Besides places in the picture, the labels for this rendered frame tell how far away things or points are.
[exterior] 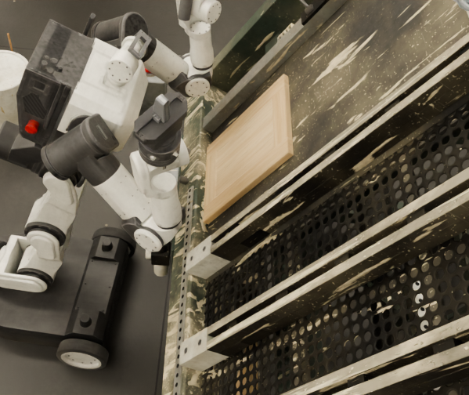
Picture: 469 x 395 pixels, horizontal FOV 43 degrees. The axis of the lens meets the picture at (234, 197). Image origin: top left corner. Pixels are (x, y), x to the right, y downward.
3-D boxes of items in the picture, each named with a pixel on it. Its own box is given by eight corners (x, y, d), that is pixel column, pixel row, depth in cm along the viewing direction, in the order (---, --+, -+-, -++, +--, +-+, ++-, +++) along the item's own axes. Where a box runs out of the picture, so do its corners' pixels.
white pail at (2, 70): (-7, 98, 328) (-29, 27, 291) (48, 103, 330) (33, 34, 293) (-24, 140, 309) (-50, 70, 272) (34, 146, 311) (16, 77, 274)
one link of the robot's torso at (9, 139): (-14, 164, 178) (-3, 129, 165) (1, 132, 186) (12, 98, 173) (75, 198, 187) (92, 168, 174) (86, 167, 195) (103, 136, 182)
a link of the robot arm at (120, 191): (137, 255, 156) (81, 193, 146) (162, 219, 163) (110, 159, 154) (165, 251, 148) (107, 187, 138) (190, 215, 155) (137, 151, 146)
